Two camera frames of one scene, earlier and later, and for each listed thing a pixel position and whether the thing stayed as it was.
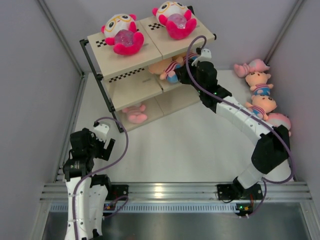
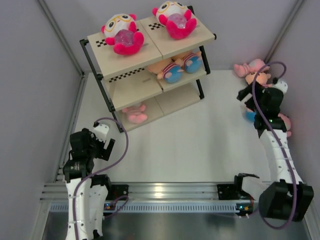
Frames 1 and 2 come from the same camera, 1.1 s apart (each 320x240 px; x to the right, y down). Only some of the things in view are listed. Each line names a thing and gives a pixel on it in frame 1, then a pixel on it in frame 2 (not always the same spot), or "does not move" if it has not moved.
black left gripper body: [96, 147] does not move
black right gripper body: [185, 78] -> [259, 92]
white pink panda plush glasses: [120, 31] does not move
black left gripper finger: [107, 152] does not move
